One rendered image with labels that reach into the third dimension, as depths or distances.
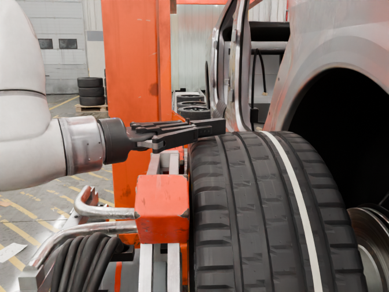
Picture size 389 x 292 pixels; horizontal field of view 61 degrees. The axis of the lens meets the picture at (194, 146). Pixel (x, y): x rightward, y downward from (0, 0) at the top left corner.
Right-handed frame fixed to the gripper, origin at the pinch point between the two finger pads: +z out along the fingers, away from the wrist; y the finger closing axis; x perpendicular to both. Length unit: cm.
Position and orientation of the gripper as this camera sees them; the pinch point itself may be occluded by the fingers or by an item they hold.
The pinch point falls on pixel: (208, 127)
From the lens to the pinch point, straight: 62.6
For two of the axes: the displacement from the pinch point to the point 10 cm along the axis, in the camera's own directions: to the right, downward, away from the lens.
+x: 0.0, -9.5, -3.0
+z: 8.8, -1.4, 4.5
